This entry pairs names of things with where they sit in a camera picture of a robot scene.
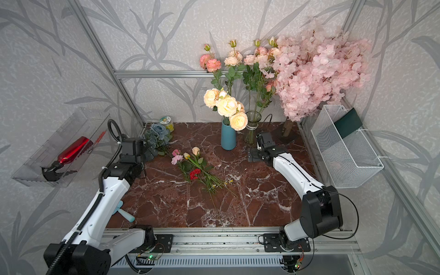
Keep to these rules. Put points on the large peach rose spray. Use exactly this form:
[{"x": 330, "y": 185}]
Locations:
[{"x": 220, "y": 101}]

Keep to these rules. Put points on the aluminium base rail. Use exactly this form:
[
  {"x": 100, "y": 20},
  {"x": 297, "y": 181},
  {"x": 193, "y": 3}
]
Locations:
[{"x": 251, "y": 241}]

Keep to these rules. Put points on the clear glass vase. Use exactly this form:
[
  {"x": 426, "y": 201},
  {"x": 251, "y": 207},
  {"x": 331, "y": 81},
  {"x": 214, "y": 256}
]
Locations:
[{"x": 254, "y": 118}]

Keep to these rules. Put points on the teal handled scraper tool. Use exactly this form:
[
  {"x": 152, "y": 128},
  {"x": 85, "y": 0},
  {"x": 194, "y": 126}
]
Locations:
[{"x": 129, "y": 217}]

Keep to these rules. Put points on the red carnation stem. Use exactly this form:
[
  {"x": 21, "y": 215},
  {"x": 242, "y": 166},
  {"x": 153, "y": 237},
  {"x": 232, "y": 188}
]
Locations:
[{"x": 211, "y": 182}]

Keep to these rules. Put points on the pink rose spray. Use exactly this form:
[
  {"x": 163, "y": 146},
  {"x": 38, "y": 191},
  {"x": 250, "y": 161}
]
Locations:
[
  {"x": 256, "y": 75},
  {"x": 269, "y": 72}
]

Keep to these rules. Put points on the pink rose spray stem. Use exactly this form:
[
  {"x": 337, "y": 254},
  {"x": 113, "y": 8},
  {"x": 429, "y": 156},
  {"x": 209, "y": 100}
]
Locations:
[{"x": 211, "y": 64}]

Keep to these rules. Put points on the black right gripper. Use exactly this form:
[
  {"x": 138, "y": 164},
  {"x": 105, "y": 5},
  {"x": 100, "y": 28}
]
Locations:
[{"x": 252, "y": 151}]

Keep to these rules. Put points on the teal ceramic vase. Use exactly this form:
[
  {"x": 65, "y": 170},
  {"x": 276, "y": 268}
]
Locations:
[{"x": 228, "y": 136}]

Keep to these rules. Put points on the yellow tulip stem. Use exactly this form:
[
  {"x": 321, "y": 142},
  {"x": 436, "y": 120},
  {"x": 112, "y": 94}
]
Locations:
[{"x": 187, "y": 166}]

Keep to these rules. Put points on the magenta rose bud stem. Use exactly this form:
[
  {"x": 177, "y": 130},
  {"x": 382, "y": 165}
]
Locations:
[{"x": 179, "y": 165}]

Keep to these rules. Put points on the white wire mesh basket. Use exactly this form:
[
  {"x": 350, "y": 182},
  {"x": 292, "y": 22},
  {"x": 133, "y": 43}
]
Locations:
[{"x": 347, "y": 154}]

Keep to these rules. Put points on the blue-grey rose bunch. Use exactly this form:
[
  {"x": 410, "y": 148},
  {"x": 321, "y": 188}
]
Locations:
[{"x": 159, "y": 138}]

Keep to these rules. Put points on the lilac carnation stem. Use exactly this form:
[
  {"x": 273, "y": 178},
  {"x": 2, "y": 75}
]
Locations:
[{"x": 176, "y": 159}]

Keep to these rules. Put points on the clear plastic wall bin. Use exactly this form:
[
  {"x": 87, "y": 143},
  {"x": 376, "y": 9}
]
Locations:
[{"x": 84, "y": 122}]

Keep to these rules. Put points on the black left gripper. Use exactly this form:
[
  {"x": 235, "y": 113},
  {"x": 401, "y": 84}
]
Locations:
[{"x": 149, "y": 154}]

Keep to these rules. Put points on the peach single rose stem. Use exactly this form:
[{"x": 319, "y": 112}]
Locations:
[{"x": 198, "y": 161}]

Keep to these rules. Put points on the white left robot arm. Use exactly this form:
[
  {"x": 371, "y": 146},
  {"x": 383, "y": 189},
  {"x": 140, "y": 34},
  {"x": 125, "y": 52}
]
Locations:
[{"x": 82, "y": 252}]

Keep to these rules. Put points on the peach rose spray stem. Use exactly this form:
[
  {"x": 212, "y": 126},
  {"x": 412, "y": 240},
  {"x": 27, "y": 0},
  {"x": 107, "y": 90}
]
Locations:
[{"x": 234, "y": 65}]

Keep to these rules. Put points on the small yellow lidded jar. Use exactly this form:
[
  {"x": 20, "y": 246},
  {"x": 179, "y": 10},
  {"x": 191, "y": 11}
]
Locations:
[{"x": 167, "y": 122}]

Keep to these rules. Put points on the red spray bottle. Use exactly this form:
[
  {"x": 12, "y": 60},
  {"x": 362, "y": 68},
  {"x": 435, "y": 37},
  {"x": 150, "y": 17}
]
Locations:
[{"x": 66, "y": 157}]

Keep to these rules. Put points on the pink cherry blossom tree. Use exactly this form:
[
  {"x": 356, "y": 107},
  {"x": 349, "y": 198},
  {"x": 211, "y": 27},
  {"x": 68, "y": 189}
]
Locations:
[{"x": 316, "y": 67}]

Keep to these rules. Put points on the cream peony stem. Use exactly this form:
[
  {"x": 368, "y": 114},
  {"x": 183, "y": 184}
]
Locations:
[{"x": 238, "y": 121}]

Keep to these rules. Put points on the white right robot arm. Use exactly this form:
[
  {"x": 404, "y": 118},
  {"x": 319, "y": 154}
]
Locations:
[{"x": 320, "y": 210}]

